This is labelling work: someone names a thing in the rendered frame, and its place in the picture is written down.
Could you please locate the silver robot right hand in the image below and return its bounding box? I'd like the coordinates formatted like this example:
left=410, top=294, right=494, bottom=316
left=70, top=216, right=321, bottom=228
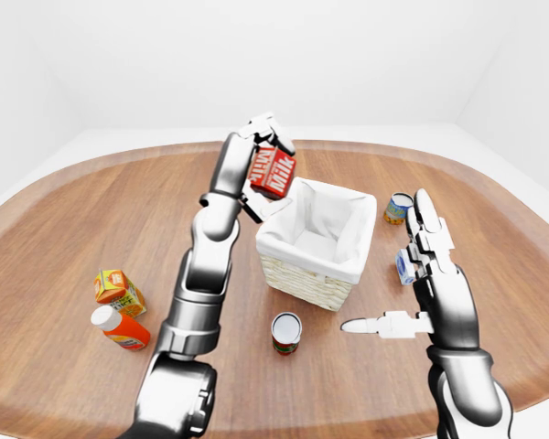
left=339, top=187, right=482, bottom=353

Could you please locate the silver robot left hand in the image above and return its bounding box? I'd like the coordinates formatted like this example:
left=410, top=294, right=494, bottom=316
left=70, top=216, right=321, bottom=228
left=209, top=112, right=296, bottom=225

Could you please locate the red milk carton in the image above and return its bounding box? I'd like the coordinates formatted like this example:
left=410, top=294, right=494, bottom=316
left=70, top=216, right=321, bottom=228
left=246, top=145, right=299, bottom=199

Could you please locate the white lined wicker basket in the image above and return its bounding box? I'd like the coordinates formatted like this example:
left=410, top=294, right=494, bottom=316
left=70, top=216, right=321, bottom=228
left=254, top=177, right=378, bottom=313

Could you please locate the blue and white small box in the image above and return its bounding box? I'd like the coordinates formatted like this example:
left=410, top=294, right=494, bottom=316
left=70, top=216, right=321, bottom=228
left=394, top=248, right=417, bottom=286

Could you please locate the blue and yellow tin can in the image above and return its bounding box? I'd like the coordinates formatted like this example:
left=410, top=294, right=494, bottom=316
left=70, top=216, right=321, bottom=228
left=383, top=192, right=414, bottom=227

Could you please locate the red tin can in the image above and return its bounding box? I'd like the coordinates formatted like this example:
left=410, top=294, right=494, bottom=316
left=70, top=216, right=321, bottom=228
left=271, top=312, right=303, bottom=357

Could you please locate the orange juice carton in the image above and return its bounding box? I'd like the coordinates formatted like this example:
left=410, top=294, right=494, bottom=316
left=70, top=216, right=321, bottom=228
left=93, top=268, right=147, bottom=318

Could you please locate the orange bottle with white cap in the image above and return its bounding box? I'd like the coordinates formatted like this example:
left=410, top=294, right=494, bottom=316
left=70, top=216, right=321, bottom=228
left=90, top=305, right=152, bottom=351

